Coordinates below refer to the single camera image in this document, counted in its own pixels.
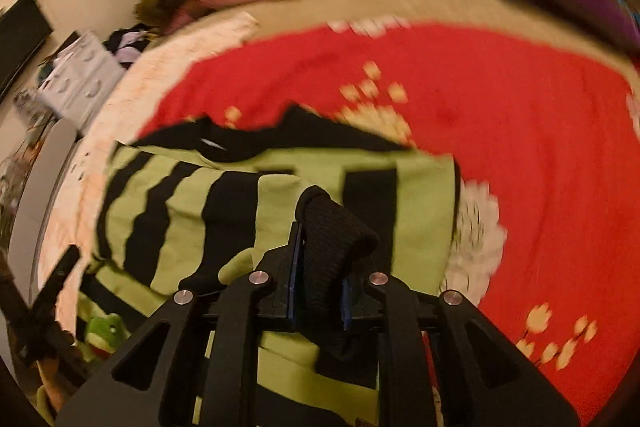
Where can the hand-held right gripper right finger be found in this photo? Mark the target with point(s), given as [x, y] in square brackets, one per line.
[346, 307]

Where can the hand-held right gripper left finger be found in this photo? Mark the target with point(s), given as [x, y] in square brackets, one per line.
[296, 267]

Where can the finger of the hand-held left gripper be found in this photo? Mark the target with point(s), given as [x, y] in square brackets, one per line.
[55, 282]

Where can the green black striped sweater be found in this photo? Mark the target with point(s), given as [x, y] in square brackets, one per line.
[280, 202]

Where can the pile of dark clothes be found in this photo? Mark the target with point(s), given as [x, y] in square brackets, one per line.
[127, 44]

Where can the green frog plush toy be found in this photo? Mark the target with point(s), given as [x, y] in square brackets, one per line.
[105, 332]

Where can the grey bed board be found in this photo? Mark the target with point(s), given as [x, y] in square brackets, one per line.
[40, 187]

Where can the white drawer unit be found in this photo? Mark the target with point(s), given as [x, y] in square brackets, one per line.
[80, 77]

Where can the red floral blanket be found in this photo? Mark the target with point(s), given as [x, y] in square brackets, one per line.
[500, 132]

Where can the black flat screen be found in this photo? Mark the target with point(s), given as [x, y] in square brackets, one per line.
[20, 37]

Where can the cream quilted bedspread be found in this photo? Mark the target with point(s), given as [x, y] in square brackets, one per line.
[165, 57]

